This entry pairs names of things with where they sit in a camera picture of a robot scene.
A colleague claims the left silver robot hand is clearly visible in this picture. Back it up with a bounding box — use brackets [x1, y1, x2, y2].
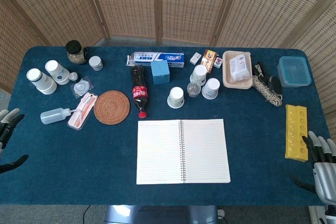
[0, 108, 29, 174]

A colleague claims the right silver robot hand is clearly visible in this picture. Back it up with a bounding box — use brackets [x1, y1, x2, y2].
[290, 131, 336, 206]

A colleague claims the spiral notebook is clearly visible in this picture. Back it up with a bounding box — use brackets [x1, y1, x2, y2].
[136, 119, 232, 185]

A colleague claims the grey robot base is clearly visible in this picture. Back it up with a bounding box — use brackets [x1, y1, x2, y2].
[104, 205, 219, 224]

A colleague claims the white floor stand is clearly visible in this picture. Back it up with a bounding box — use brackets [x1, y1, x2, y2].
[308, 205, 336, 224]

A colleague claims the clear plastic squeeze bottle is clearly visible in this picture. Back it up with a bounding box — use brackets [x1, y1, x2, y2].
[40, 107, 79, 125]

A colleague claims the yellow block with holes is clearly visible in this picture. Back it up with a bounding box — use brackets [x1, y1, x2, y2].
[285, 104, 309, 162]

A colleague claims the white paper cup stack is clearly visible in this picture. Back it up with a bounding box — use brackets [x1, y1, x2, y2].
[26, 68, 58, 95]

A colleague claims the pink toothbrush package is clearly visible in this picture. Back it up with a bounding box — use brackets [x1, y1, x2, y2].
[67, 92, 98, 131]

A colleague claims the dark blue table cloth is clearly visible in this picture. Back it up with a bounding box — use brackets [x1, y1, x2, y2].
[0, 45, 332, 207]

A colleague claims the round item in clear bag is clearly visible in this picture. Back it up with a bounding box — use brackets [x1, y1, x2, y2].
[69, 76, 95, 99]

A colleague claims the glass jar black lid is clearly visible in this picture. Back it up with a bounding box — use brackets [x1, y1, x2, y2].
[65, 40, 88, 65]

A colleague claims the black oval brush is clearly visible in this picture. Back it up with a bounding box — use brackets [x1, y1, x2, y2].
[267, 75, 283, 95]

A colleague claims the black white twine bundle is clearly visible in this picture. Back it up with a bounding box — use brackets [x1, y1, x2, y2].
[251, 74, 284, 107]

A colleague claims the round woven rattan coaster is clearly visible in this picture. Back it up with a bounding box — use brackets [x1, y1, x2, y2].
[93, 90, 131, 125]

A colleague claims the small white cream jar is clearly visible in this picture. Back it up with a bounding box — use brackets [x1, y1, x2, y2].
[88, 56, 104, 71]

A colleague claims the blue plastic lidded container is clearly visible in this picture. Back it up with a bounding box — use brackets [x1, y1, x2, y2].
[277, 56, 312, 88]

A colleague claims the black binder clip tool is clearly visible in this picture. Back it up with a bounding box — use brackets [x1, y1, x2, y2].
[252, 61, 270, 84]

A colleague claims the cola bottle red cap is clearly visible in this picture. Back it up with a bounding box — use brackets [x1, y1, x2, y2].
[130, 65, 149, 119]

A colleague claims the white plastic packet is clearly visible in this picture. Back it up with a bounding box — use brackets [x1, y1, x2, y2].
[228, 52, 251, 82]

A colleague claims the beige rectangular tray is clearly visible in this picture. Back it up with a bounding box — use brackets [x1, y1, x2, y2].
[222, 50, 255, 89]

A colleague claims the blue print paper cup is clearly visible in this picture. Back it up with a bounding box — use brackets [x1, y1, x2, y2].
[201, 78, 221, 100]

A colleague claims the small clear glass cup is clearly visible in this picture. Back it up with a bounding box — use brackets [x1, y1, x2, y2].
[186, 82, 202, 98]

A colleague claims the green print paper cup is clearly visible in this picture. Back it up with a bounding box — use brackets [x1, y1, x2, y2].
[167, 87, 185, 109]
[190, 65, 208, 86]

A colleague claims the light blue cube box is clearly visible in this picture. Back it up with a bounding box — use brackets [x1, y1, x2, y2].
[150, 59, 171, 86]

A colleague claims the red playing card box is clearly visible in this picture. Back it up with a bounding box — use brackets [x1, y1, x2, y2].
[200, 49, 219, 74]

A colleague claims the blue white toothpaste box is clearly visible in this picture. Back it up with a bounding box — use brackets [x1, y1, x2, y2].
[126, 51, 185, 68]

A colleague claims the small white box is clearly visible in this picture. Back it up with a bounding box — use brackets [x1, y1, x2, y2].
[190, 52, 202, 66]

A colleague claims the woven bamboo folding screen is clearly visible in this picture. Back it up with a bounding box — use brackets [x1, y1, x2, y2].
[0, 0, 336, 141]

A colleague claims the black floor cable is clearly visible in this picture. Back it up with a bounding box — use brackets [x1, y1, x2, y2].
[82, 205, 91, 224]

